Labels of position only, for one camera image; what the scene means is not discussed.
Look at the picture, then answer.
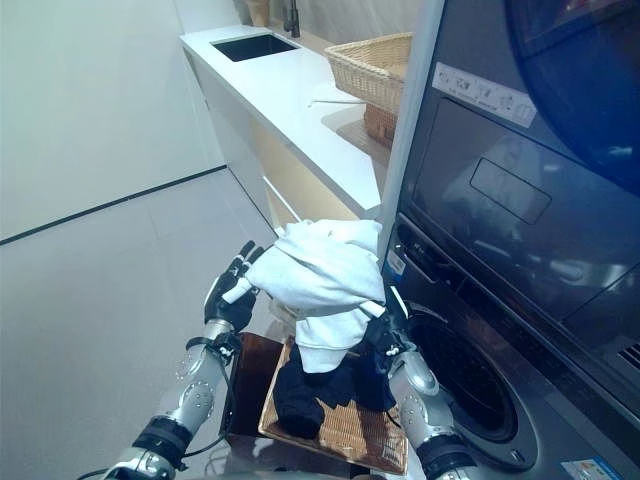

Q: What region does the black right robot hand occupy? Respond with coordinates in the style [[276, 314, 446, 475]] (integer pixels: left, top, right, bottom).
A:
[[359, 286, 412, 362]]

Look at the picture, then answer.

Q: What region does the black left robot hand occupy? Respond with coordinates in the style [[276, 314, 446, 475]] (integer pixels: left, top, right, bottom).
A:
[[203, 240, 267, 332]]

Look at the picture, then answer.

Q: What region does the light grey garment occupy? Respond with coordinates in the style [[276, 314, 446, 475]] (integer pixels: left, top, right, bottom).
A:
[[245, 218, 388, 375]]

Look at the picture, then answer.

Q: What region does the navy blue garment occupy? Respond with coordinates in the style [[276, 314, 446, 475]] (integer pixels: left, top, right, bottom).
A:
[[349, 344, 399, 413]]

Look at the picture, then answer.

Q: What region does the dark brown stand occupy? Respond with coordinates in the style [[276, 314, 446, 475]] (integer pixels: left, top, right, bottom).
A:
[[217, 332, 292, 437]]

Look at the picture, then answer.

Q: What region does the brown wicker laundry tray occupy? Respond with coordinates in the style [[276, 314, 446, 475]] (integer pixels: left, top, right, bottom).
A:
[[257, 337, 412, 477]]

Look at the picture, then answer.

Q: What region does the black garment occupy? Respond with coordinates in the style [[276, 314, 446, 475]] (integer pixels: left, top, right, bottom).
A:
[[272, 344, 352, 441]]

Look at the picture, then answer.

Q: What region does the dark grey dryer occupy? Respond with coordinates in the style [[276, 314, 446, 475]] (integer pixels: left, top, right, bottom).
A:
[[397, 0, 640, 382]]

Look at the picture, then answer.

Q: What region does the white counter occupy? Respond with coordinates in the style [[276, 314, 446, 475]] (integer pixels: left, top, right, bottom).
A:
[[180, 27, 397, 237]]

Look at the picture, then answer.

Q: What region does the thin white stick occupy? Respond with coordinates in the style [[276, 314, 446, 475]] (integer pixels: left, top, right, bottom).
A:
[[307, 98, 364, 109]]

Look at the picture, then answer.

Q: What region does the black vent grille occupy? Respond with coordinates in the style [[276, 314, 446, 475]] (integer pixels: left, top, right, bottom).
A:
[[617, 342, 640, 372]]

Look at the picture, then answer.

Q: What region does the black sink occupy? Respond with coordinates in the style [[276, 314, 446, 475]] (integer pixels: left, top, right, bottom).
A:
[[209, 33, 303, 63]]

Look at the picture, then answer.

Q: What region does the white instruction sticker strip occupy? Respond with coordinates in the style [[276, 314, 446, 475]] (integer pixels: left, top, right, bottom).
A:
[[434, 62, 538, 127]]

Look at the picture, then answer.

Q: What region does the light wicker basket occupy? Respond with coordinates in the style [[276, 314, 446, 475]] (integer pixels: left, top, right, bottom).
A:
[[324, 32, 414, 104]]

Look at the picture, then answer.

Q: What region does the dark faucet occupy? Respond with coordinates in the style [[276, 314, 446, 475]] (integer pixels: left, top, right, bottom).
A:
[[283, 0, 302, 39]]

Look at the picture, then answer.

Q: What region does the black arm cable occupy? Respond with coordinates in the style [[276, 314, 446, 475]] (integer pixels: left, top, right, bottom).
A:
[[74, 349, 240, 480]]

